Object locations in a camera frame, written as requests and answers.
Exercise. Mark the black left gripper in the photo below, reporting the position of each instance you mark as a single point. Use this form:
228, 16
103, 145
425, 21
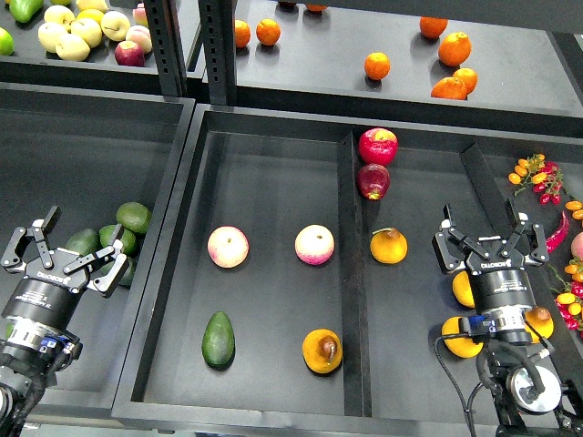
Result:
53, 283

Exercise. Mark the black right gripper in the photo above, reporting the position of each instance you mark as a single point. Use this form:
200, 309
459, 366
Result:
499, 280

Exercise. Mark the dark green avocado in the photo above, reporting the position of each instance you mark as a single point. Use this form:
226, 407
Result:
218, 342

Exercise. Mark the yellow pear brown stem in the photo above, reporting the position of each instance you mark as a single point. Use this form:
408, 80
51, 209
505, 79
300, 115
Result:
322, 351

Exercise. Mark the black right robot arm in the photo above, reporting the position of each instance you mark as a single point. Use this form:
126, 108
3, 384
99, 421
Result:
528, 398

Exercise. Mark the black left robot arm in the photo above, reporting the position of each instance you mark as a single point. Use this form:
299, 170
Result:
31, 355

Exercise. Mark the green avocado middle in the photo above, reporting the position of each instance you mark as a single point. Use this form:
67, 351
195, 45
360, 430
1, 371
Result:
128, 238

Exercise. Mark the red chili pepper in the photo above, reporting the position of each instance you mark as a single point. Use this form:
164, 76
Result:
558, 236

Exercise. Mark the peach at right edge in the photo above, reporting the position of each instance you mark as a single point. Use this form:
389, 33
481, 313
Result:
576, 246

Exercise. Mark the cherry tomato bunch upper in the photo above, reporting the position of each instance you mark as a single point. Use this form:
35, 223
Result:
544, 178

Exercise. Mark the cherry tomato bunch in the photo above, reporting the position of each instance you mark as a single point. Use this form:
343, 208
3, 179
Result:
544, 178
568, 293

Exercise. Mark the cherry tomato bunch lower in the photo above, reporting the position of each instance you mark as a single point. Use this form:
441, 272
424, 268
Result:
568, 293

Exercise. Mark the orange tomatoes right edge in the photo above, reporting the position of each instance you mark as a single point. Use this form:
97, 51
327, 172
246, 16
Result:
575, 207

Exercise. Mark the black left tray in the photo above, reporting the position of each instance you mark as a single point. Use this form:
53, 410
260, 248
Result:
88, 152

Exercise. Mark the dark red apple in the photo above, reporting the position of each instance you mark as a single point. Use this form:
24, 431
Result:
373, 181

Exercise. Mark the pink yellow apple left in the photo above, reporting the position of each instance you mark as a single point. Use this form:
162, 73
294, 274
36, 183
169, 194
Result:
227, 246

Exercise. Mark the pink yellow apple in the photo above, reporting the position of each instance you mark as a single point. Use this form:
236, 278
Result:
227, 246
314, 245

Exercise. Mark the bright red apple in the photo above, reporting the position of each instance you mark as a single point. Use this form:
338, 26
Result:
378, 146

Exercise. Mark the orange lower right front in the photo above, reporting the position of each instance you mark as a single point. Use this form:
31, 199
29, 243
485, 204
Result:
450, 87

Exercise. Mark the orange lower right back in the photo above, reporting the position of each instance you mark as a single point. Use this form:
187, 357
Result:
469, 76

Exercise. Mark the pink yellow apple right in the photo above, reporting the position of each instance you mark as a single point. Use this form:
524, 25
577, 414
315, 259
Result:
314, 245

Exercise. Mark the black centre divided tray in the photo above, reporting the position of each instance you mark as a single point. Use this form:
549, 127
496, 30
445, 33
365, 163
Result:
270, 175

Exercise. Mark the pale yellow apple front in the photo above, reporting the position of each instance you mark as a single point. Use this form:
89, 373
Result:
72, 48

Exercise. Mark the pale yellow apple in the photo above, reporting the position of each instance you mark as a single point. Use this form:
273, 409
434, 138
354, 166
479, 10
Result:
72, 48
115, 25
48, 35
89, 30

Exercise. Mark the red apple on shelf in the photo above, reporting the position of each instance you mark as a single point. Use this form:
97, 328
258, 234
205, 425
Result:
129, 53

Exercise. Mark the large orange right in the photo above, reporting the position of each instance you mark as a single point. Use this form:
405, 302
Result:
455, 49

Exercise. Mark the lime green fruit edge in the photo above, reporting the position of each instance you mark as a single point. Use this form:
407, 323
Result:
7, 44

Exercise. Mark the pale yellow apple left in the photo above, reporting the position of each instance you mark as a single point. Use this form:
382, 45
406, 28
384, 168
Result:
48, 35

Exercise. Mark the pale yellow apple centre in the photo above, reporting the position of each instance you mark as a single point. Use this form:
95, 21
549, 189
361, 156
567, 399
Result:
89, 30

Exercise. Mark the orange middle shelf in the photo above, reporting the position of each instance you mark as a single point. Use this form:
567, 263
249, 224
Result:
377, 65

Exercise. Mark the pink peach on shelf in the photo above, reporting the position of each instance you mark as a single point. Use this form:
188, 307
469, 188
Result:
140, 35

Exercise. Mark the pale yellow apple right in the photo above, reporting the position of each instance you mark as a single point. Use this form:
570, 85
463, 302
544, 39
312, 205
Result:
115, 25

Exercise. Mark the orange top right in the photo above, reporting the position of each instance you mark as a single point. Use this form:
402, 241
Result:
432, 27

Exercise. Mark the green mango top left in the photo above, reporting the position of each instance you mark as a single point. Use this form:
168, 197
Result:
23, 11

